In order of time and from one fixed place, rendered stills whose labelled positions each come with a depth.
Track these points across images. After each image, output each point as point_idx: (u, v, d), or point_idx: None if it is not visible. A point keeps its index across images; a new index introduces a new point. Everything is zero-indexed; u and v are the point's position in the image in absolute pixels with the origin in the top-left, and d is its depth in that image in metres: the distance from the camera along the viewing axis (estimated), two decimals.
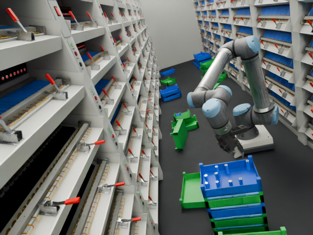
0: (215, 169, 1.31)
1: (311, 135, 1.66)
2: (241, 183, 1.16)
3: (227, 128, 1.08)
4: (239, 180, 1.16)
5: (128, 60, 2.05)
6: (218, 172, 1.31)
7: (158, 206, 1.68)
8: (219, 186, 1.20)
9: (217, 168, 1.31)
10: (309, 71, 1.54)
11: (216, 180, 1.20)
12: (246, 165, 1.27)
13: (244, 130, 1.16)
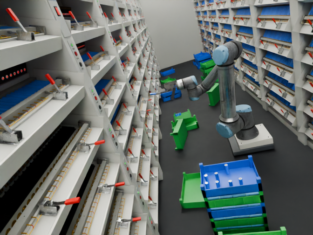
0: (154, 94, 2.03)
1: (311, 135, 1.66)
2: (241, 183, 1.16)
3: (181, 84, 1.95)
4: (239, 180, 1.16)
5: (128, 60, 2.05)
6: (152, 93, 2.04)
7: (158, 206, 1.68)
8: (219, 186, 1.20)
9: (154, 93, 2.02)
10: (309, 71, 1.54)
11: (216, 180, 1.20)
12: None
13: (173, 97, 2.00)
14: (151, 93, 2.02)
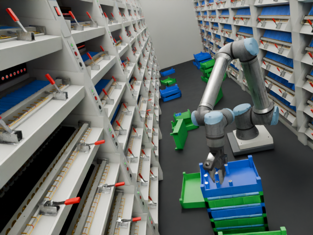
0: None
1: (311, 135, 1.66)
2: None
3: None
4: None
5: (128, 60, 2.05)
6: None
7: (158, 206, 1.68)
8: (219, 186, 1.20)
9: None
10: (309, 71, 1.54)
11: (216, 180, 1.20)
12: None
13: (204, 163, 1.13)
14: None
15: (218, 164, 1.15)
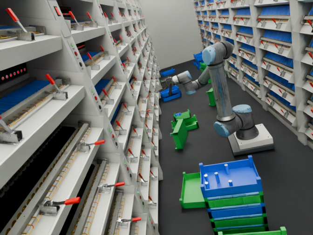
0: None
1: (311, 135, 1.66)
2: None
3: (177, 81, 2.08)
4: None
5: (128, 60, 2.05)
6: None
7: (158, 206, 1.68)
8: None
9: None
10: (309, 71, 1.54)
11: None
12: None
13: (170, 93, 2.16)
14: None
15: None
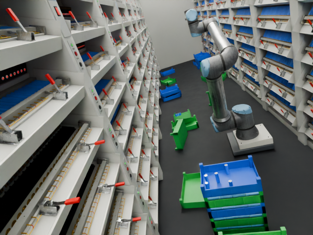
0: None
1: (311, 135, 1.66)
2: None
3: (184, 17, 1.96)
4: None
5: (128, 60, 2.05)
6: None
7: (158, 206, 1.68)
8: None
9: None
10: (309, 71, 1.54)
11: None
12: None
13: None
14: None
15: None
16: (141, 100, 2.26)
